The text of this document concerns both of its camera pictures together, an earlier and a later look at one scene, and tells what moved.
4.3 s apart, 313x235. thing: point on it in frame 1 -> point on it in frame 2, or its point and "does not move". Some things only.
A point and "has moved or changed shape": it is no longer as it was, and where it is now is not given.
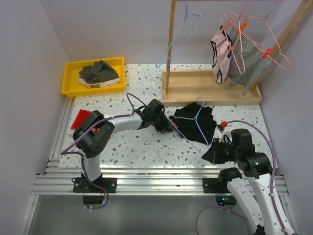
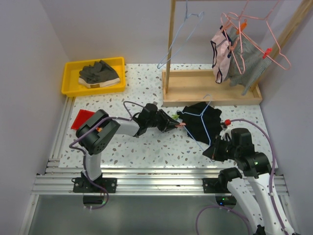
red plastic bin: (81, 116) does not move
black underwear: (195, 122) has moved or changed shape
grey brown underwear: (97, 74) does not move
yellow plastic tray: (70, 77) does not move
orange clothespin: (243, 26) does not move
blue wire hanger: (196, 118) -> (200, 115)
